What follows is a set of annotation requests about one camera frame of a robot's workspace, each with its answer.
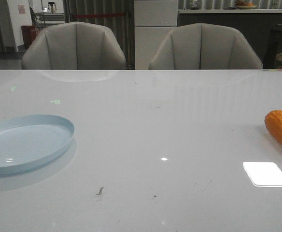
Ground red bin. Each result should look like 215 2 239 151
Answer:
21 25 40 49

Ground beige upholstered chair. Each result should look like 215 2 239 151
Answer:
21 22 126 70
149 23 263 70

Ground white drawer cabinet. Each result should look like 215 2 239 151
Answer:
134 0 178 70

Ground metal bench table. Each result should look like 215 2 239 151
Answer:
34 12 65 24

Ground dark grey counter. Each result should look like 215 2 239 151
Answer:
178 9 282 68

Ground right beige upholstered chair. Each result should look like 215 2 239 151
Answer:
149 23 263 70

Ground left beige upholstered chair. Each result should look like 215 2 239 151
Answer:
21 22 126 70

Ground red barrier belt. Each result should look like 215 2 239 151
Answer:
72 12 126 18

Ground pink wall notice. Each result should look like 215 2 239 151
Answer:
18 5 26 15

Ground light blue round plate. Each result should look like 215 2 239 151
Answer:
0 115 75 176

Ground fruit bowl on counter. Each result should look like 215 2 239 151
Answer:
234 0 257 10

